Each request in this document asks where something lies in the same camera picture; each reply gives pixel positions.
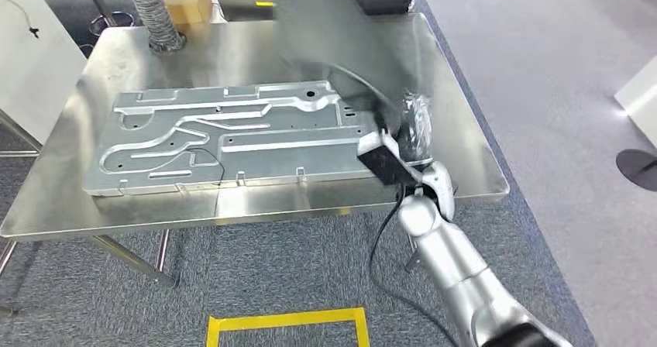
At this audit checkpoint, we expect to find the black round stand base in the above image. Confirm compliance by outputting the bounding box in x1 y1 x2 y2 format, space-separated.
615 148 657 192

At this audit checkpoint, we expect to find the black plastic panel part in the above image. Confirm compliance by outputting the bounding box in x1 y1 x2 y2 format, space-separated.
269 0 437 136

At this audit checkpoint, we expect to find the grey ribbed hose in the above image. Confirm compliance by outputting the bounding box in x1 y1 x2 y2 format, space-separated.
121 0 187 54

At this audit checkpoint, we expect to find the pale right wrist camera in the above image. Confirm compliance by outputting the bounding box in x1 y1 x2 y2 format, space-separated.
356 130 418 187

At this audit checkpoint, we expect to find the embossed metal plate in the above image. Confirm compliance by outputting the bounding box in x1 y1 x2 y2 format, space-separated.
83 80 407 198

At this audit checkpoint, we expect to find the thin black wire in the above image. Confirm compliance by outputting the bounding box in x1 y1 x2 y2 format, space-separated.
185 146 228 187

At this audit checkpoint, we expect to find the small black clip wire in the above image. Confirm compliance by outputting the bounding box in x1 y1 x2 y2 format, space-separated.
0 0 41 39

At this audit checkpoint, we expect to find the cardboard box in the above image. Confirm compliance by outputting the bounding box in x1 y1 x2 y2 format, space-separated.
153 0 215 26

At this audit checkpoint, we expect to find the metal stanchion pole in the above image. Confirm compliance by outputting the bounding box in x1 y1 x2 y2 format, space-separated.
77 0 136 39

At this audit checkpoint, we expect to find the stainless steel table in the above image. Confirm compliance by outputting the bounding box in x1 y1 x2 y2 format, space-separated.
0 109 43 159
0 12 511 289

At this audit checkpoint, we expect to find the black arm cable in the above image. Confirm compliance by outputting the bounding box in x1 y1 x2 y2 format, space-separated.
368 187 466 347

